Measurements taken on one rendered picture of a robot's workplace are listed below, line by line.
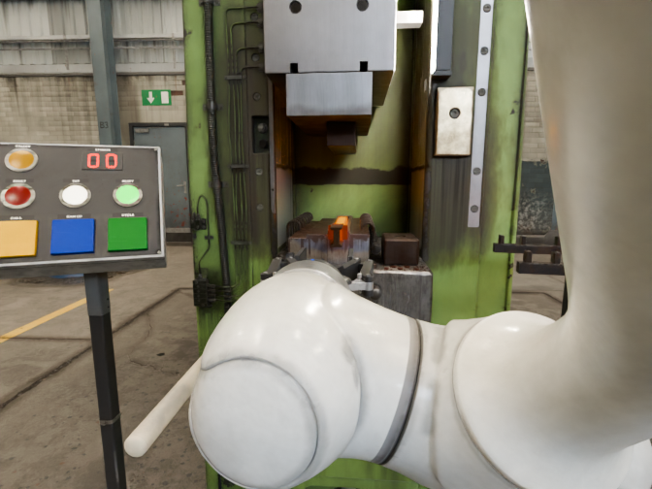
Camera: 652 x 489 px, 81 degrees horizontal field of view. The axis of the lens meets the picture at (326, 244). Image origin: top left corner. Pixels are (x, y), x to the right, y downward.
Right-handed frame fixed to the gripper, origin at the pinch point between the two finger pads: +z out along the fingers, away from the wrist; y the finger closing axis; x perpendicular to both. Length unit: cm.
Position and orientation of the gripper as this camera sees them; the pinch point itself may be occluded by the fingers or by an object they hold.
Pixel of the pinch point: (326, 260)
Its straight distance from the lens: 59.5
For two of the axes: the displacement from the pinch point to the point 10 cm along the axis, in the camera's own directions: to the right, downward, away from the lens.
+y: 10.0, 0.2, -0.8
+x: 0.0, -9.9, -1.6
